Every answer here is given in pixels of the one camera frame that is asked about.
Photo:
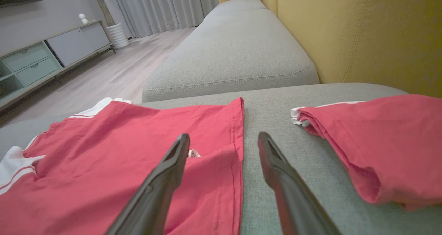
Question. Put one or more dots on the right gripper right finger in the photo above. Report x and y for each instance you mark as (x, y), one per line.
(290, 193)

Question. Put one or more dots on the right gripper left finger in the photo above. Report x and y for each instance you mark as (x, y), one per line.
(155, 193)

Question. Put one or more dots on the red jersey with black lettering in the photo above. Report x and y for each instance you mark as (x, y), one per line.
(103, 152)

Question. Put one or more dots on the red shorts with white stripes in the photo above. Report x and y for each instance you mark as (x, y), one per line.
(390, 142)

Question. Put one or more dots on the wide grey sofa ottoman cushion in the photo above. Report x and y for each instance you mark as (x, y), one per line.
(269, 117)

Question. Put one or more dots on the grey sofa seat cushion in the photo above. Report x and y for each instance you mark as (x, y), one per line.
(234, 55)
(238, 3)

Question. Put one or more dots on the white ribbed floor vase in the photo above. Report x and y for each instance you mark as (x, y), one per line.
(118, 36)

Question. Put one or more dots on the low grey tv cabinet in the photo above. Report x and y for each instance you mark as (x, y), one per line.
(69, 45)

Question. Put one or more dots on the yellow sofa backrest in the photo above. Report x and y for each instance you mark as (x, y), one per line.
(362, 31)

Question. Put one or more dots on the grey pleated curtain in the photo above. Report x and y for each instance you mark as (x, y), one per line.
(159, 7)

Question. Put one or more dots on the small white figurine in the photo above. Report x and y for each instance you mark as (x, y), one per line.
(83, 18)

